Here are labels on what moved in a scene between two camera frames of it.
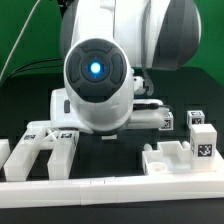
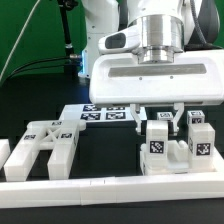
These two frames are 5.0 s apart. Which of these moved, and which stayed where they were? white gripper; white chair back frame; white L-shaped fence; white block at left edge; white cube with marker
Moved: white gripper
Stayed: white cube with marker; white L-shaped fence; white chair back frame; white block at left edge
